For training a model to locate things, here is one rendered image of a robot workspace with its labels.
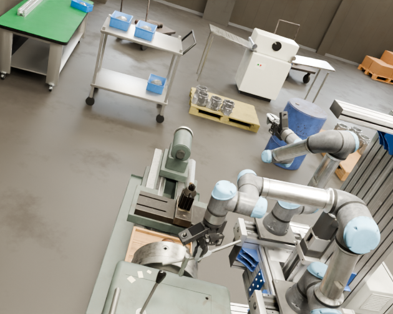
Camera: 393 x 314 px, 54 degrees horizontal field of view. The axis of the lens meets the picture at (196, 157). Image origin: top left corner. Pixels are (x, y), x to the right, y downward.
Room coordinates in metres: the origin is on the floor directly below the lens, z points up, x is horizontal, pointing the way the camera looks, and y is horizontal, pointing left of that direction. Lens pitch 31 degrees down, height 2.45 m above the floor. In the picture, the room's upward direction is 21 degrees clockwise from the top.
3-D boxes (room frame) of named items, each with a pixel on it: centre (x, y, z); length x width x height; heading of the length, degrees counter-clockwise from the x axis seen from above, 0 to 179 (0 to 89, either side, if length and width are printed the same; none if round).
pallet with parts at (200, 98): (5.76, -0.13, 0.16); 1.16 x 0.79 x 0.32; 104
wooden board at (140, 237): (1.51, -0.01, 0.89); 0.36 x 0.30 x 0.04; 99
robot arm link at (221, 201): (1.09, -0.14, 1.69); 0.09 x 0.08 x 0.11; 97
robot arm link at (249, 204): (1.12, -0.23, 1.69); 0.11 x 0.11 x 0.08; 7
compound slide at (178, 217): (1.81, -0.04, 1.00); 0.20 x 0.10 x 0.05; 9
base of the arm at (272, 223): (1.77, -0.56, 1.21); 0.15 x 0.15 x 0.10
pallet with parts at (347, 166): (5.74, -2.27, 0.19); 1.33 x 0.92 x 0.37; 16
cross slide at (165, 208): (1.83, 0.03, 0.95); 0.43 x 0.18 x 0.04; 99
